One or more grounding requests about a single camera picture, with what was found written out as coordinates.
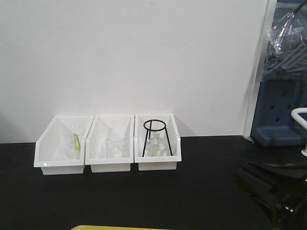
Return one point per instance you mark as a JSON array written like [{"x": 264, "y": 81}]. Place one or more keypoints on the white storage bin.
[
  {"x": 103, "y": 128},
  {"x": 165, "y": 162},
  {"x": 50, "y": 154}
]

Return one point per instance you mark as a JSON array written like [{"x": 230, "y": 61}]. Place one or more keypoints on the black wire tripod stand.
[{"x": 156, "y": 125}]

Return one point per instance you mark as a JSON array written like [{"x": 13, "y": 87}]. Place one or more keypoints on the clear beaker in middle bin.
[{"x": 112, "y": 148}]

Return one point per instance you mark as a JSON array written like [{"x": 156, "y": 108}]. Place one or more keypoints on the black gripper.
[{"x": 284, "y": 205}]

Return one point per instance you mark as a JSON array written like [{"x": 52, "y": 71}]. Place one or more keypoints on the grey blue drying rack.
[{"x": 273, "y": 124}]

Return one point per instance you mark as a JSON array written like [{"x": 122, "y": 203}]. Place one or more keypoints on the yellow tray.
[{"x": 95, "y": 227}]

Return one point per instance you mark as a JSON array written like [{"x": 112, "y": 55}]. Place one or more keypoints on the white storage bin left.
[{"x": 50, "y": 154}]

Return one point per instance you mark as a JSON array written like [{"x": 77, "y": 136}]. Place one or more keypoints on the clear plastic bag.
[{"x": 286, "y": 57}]

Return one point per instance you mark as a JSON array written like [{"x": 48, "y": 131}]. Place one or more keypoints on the clear beaker with green stick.
[{"x": 72, "y": 138}]

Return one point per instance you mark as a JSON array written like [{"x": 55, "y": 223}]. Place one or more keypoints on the clear flask in right bin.
[{"x": 155, "y": 145}]

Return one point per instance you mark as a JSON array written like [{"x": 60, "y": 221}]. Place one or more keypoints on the white storage bin middle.
[{"x": 103, "y": 128}]

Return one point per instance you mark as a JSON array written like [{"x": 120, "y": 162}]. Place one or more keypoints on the white storage bin right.
[{"x": 165, "y": 162}]

